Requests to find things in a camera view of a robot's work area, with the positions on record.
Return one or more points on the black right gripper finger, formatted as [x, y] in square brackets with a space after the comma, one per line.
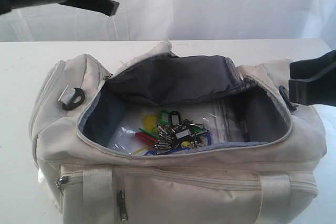
[312, 81]

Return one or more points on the cream fabric duffel bag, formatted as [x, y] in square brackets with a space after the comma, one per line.
[269, 180]

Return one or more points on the bunch of coloured key tags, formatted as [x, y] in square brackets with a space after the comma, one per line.
[167, 132]

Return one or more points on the white backdrop curtain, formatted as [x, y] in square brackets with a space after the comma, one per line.
[176, 20]

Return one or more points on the side pocket zipper pull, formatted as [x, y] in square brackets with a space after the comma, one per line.
[61, 181]

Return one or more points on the front pocket zipper pull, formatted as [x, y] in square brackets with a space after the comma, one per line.
[122, 206]

